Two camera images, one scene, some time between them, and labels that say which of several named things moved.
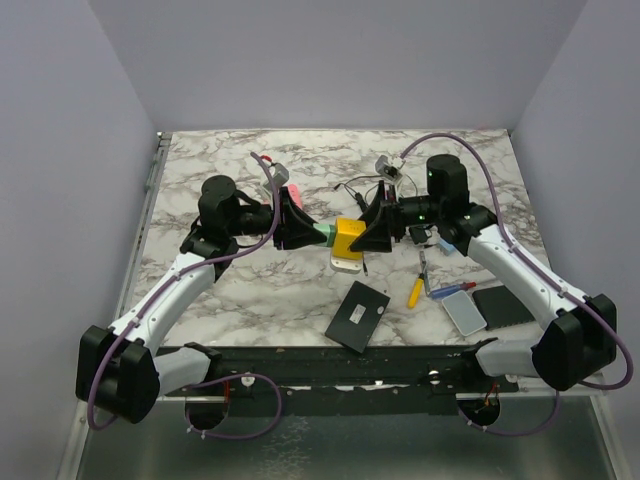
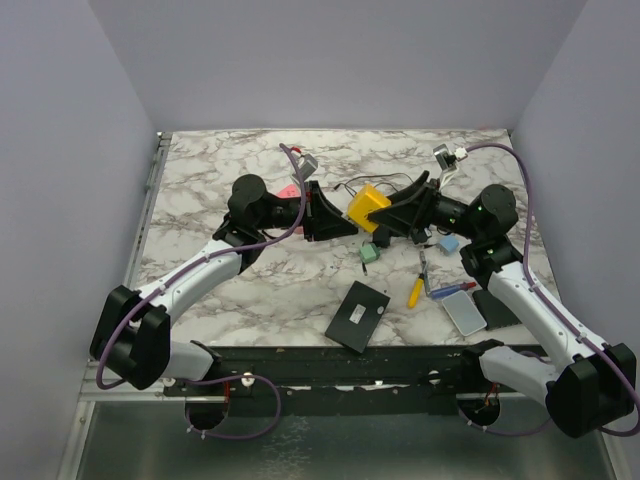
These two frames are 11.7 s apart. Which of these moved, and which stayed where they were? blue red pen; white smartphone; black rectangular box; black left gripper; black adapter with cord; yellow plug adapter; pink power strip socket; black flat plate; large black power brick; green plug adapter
Moved: black adapter with cord; yellow plug adapter; green plug adapter; black left gripper
Stayed: blue red pen; black flat plate; black rectangular box; pink power strip socket; large black power brick; white smartphone
